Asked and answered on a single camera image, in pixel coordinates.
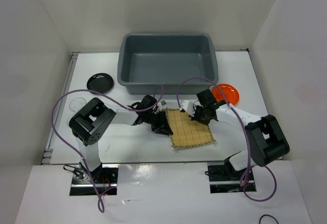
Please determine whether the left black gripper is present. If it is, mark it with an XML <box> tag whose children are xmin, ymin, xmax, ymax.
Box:
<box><xmin>144</xmin><ymin>110</ymin><xmax>173</xmax><ymax>136</ymax></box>

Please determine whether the woven bamboo mat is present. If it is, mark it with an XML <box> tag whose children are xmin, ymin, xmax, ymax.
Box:
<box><xmin>166</xmin><ymin>109</ymin><xmax>216</xmax><ymax>150</ymax></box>

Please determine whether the orange round plate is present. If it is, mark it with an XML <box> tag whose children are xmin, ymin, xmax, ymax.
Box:
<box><xmin>212</xmin><ymin>83</ymin><xmax>240</xmax><ymax>106</ymax></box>

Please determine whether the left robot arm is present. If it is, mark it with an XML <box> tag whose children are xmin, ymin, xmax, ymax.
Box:
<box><xmin>68</xmin><ymin>95</ymin><xmax>173</xmax><ymax>183</ymax></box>

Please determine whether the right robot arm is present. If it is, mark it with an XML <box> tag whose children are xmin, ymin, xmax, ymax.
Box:
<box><xmin>181</xmin><ymin>89</ymin><xmax>290</xmax><ymax>180</ymax></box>

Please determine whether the grey plastic bin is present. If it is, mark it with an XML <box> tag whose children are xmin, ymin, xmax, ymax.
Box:
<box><xmin>117</xmin><ymin>33</ymin><xmax>219</xmax><ymax>95</ymax></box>

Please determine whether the black round plate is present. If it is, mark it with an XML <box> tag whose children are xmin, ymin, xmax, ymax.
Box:
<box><xmin>86</xmin><ymin>73</ymin><xmax>114</xmax><ymax>94</ymax></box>

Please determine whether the clear glass dish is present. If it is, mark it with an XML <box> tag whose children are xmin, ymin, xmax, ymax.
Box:
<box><xmin>69</xmin><ymin>97</ymin><xmax>86</xmax><ymax>113</ymax></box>

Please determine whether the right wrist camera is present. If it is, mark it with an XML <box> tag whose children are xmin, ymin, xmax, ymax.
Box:
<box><xmin>179</xmin><ymin>100</ymin><xmax>195</xmax><ymax>117</ymax></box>

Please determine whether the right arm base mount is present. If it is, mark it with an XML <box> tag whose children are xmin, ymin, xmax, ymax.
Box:
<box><xmin>204</xmin><ymin>162</ymin><xmax>246</xmax><ymax>194</ymax></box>

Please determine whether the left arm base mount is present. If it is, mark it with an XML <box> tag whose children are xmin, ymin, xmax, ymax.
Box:
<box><xmin>63</xmin><ymin>164</ymin><xmax>119</xmax><ymax>196</ymax></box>

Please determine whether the black cable loop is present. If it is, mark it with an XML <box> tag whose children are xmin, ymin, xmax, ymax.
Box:
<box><xmin>259</xmin><ymin>214</ymin><xmax>279</xmax><ymax>224</ymax></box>

